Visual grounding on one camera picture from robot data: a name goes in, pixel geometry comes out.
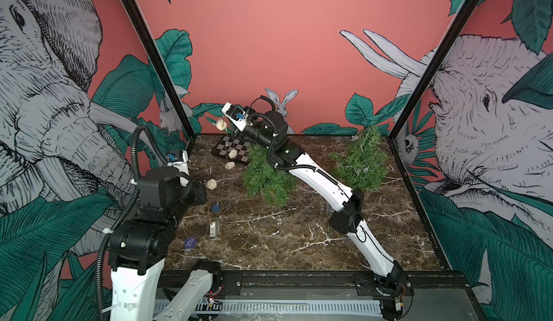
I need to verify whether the clear plastic battery box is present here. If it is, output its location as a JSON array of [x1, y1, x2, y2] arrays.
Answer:
[[209, 219, 220, 239]]

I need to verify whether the large green christmas tree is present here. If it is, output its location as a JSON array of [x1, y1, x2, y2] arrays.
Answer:
[[243, 145, 297, 207]]

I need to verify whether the small green christmas tree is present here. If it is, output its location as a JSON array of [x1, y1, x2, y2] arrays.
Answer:
[[330, 126, 388, 192]]

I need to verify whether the clear string light wire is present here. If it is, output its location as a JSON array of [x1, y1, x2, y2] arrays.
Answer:
[[340, 139, 385, 184]]

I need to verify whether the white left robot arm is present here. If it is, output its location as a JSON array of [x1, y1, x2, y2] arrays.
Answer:
[[94, 125, 225, 320]]

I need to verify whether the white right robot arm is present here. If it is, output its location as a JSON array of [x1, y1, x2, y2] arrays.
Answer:
[[222, 103, 406, 297]]

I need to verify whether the brown checkered chess board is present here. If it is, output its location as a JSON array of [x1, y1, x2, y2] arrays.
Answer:
[[212, 136, 251, 165]]

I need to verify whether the purple round cap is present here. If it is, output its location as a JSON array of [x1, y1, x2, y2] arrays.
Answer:
[[183, 237, 197, 250]]

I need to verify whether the white ventilation grille strip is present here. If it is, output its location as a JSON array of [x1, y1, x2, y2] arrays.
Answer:
[[155, 299, 385, 317]]

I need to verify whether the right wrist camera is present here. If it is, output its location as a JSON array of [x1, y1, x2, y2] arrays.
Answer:
[[222, 103, 253, 132]]

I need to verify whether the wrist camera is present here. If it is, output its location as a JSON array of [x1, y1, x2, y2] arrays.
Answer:
[[166, 149, 190, 187], [222, 103, 253, 132]]

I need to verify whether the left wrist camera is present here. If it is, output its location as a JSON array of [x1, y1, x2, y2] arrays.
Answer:
[[166, 149, 190, 187]]

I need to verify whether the black left corner post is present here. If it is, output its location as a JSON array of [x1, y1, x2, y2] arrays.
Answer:
[[121, 0, 196, 142]]

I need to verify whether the black corner post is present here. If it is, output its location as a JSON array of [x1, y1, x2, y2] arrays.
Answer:
[[387, 0, 495, 141], [121, 0, 196, 142]]

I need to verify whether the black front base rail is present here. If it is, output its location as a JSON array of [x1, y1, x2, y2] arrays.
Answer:
[[159, 270, 469, 298]]

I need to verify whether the black right corner post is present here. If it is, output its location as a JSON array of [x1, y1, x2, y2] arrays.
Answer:
[[387, 0, 495, 141]]

